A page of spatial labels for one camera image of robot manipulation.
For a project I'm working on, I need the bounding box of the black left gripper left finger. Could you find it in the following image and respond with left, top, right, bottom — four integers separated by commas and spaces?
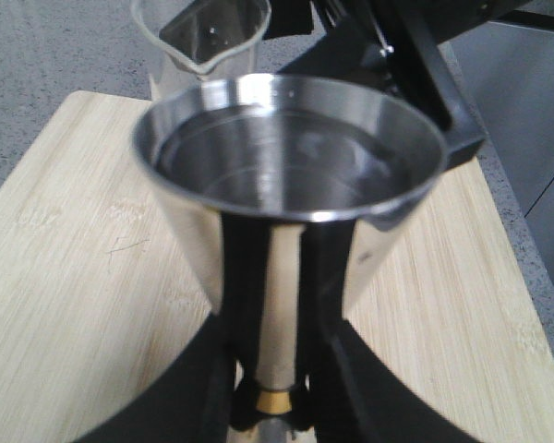
78, 315, 235, 442

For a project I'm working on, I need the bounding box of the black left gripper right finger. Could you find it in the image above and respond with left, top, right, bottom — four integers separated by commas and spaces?
313, 317, 484, 443

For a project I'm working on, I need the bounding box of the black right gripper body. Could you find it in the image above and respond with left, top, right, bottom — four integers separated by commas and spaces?
313, 0, 554, 47

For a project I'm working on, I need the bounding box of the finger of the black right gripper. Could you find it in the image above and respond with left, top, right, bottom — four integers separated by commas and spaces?
159, 1, 313, 55
278, 18, 485, 169

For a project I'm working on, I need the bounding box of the clear glass beaker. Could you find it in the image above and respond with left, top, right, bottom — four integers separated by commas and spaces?
130, 0, 271, 102

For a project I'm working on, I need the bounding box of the steel double jigger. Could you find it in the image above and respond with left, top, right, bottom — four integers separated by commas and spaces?
133, 74, 447, 442

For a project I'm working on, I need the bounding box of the wooden cutting board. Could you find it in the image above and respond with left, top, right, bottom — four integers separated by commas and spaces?
0, 91, 554, 442

